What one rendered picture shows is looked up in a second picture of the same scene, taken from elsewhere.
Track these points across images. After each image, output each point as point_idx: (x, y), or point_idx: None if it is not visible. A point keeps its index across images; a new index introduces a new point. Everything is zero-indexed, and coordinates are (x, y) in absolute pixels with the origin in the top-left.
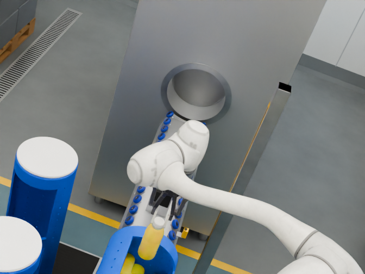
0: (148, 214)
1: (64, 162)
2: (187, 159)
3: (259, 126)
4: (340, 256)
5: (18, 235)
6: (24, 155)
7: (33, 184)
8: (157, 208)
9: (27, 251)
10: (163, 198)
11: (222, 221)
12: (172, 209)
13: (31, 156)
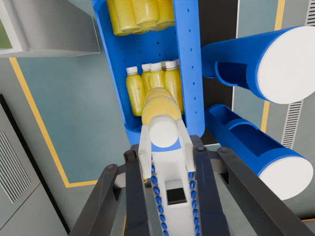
0: (178, 176)
1: (269, 182)
2: None
3: None
4: None
5: (285, 84)
6: (306, 169)
7: (280, 150)
8: (189, 155)
9: (271, 70)
10: (203, 207)
11: (123, 202)
12: (135, 177)
13: (299, 172)
